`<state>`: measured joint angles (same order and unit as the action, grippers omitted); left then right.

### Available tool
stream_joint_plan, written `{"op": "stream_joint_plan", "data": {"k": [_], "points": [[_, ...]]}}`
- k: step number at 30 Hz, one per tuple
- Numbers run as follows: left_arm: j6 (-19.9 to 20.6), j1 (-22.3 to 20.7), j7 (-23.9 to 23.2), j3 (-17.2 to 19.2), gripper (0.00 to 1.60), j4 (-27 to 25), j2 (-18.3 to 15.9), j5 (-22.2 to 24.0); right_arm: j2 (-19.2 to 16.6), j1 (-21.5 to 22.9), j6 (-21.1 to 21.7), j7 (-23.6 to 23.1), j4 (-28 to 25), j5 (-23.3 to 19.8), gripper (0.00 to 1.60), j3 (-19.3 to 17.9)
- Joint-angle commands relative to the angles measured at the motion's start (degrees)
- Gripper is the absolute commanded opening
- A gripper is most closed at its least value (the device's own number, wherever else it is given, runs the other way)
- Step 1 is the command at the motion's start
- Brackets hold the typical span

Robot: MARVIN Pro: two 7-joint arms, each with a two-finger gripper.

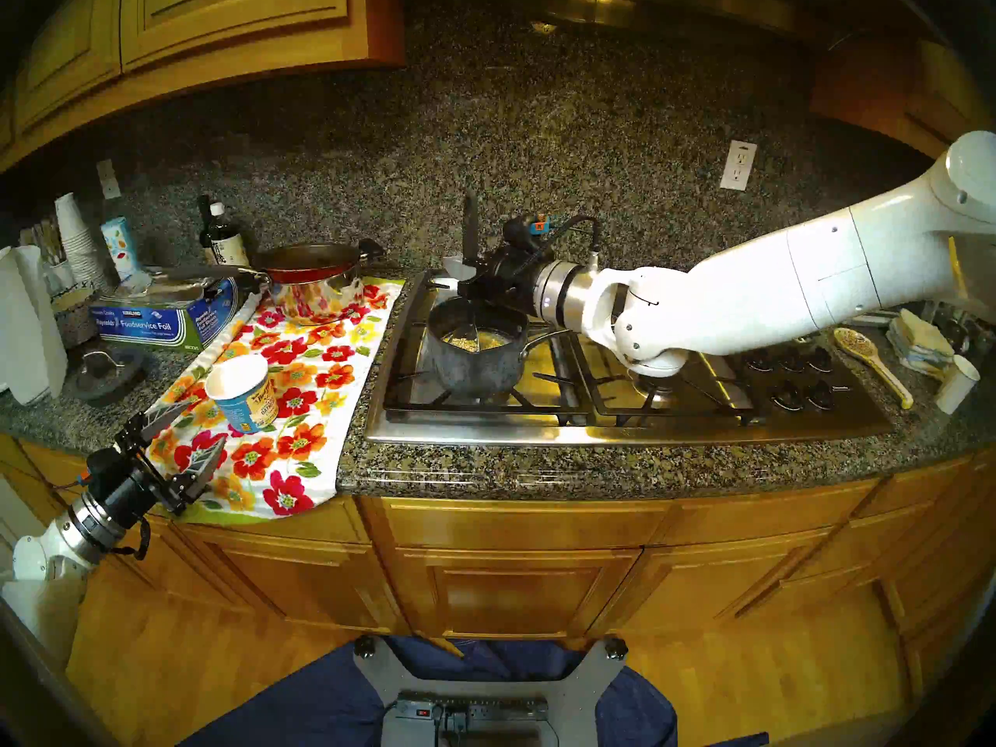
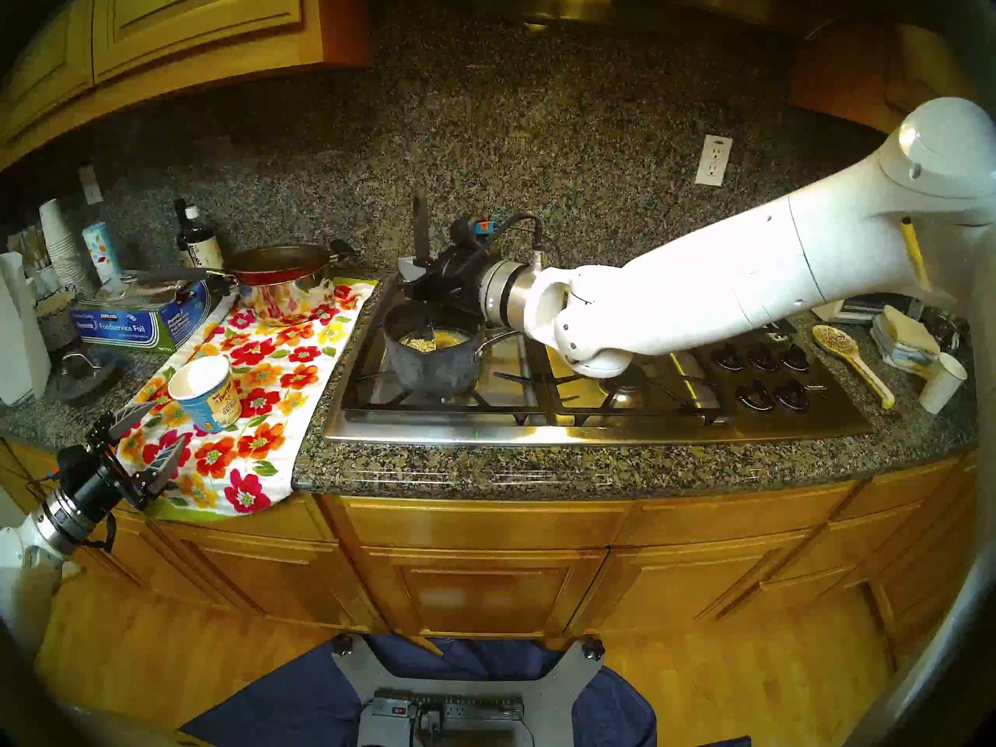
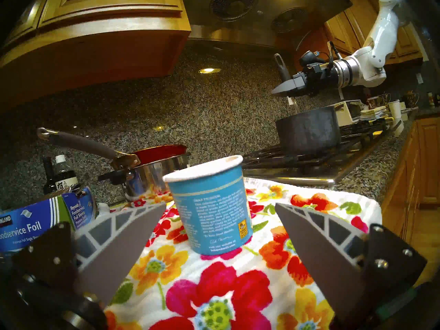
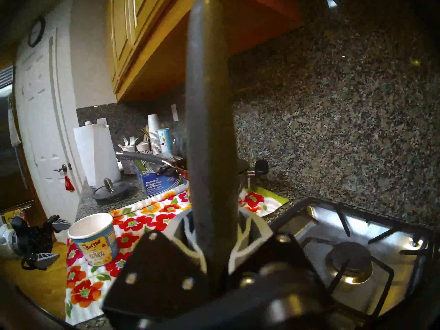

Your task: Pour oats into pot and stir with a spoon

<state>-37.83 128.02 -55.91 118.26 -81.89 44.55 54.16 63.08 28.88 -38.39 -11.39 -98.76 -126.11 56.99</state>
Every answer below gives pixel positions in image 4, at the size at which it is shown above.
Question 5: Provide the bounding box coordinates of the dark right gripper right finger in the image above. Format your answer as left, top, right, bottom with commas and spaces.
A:
228, 208, 328, 299

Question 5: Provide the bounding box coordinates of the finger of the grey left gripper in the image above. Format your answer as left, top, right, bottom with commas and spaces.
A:
22, 252, 61, 271
51, 214, 72, 233

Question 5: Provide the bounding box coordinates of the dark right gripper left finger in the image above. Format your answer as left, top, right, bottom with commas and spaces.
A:
102, 208, 211, 320

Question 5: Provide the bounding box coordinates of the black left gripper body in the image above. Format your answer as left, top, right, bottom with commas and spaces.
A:
11, 216, 54, 262

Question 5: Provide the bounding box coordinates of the blue oatmeal paper cup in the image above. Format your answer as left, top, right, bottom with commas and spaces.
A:
67, 212, 120, 267

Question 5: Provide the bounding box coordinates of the black cooking spoon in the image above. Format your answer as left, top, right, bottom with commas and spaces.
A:
185, 0, 242, 282

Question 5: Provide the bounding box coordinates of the black round lid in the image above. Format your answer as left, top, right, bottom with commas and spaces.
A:
91, 177, 130, 200

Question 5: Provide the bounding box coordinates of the floral kitchen towel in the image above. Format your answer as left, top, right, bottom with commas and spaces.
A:
64, 186, 290, 326

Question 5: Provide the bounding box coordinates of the white paper towel roll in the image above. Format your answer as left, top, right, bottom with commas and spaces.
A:
73, 121, 122, 187

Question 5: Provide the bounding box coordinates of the stainless steel refrigerator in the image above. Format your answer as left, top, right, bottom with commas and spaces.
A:
0, 66, 39, 213

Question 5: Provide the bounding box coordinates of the stainless gas stovetop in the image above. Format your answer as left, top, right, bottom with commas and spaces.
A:
268, 197, 436, 320

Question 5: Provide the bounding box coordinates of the blue foil sheet box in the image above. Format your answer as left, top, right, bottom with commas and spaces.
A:
135, 160, 183, 198

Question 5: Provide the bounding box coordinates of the steel pan red inside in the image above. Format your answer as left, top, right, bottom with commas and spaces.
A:
115, 151, 270, 191

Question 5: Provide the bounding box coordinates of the white panel door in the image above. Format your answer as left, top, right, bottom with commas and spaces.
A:
13, 0, 87, 224

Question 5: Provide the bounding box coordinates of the stack of white cups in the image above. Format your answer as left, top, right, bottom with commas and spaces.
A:
147, 113, 163, 155

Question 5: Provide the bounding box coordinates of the leaf print paper cup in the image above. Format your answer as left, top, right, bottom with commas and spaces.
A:
158, 128, 172, 154

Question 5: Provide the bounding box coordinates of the round dark wall clock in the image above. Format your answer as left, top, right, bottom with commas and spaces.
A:
27, 16, 46, 48

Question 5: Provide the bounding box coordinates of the wooden wall cabinet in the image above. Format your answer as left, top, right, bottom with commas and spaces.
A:
106, 0, 304, 103

